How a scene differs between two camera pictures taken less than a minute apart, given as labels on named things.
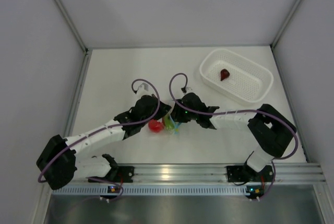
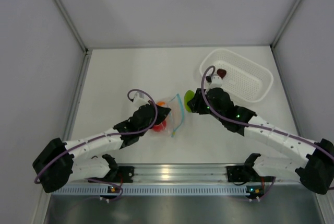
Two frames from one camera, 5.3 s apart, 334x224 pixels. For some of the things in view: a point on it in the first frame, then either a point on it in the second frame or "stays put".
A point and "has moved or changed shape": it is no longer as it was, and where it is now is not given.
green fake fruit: (168, 122) has moved or changed shape
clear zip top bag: (169, 125) has moved or changed shape
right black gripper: (176, 115) → (197, 104)
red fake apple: (154, 126) stays put
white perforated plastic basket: (248, 82) stays put
